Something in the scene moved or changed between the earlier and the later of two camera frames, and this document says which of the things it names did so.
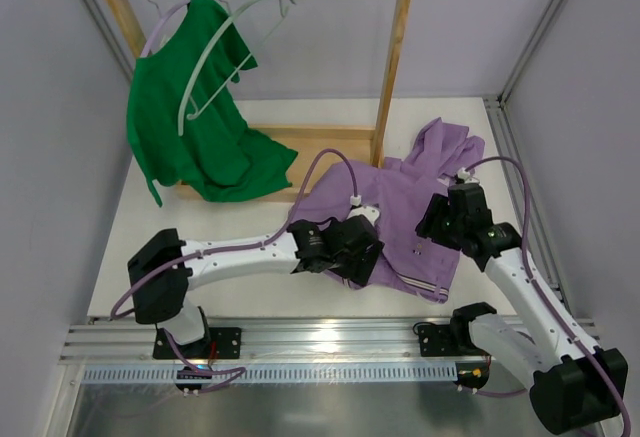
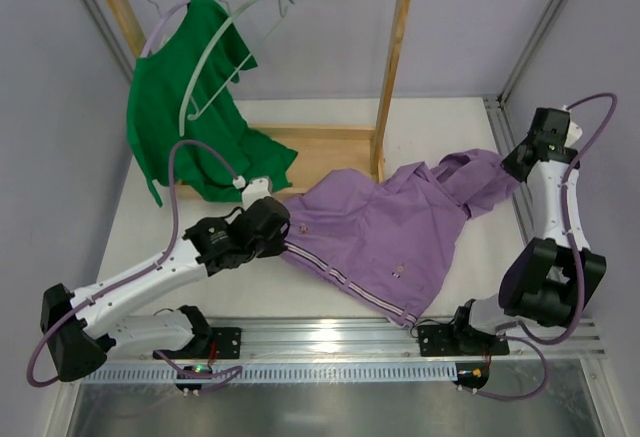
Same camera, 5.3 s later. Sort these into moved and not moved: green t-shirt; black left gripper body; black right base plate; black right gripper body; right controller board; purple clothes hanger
Moved: black left gripper body; black right gripper body
Not moved: green t-shirt; right controller board; black right base plate; purple clothes hanger
